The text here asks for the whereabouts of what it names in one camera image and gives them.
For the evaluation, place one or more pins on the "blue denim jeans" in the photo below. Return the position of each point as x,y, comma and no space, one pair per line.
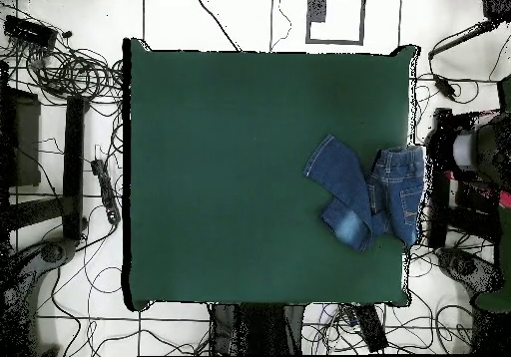
347,181

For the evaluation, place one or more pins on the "dark green table cloth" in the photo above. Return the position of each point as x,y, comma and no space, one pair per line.
191,133

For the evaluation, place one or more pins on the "black power strip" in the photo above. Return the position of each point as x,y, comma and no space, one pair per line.
371,329
105,191

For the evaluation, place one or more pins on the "grey floor socket plate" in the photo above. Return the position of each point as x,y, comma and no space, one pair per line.
317,10

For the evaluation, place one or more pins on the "grey tape square outline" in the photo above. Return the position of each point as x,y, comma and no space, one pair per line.
362,18

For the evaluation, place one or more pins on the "black power adapter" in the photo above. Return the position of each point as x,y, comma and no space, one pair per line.
445,86

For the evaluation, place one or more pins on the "grey stand leg round foot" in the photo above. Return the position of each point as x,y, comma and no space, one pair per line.
52,251
463,265

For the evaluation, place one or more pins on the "black hub box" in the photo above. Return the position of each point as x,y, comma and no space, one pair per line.
30,32

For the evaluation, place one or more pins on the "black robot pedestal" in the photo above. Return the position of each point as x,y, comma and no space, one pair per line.
255,329

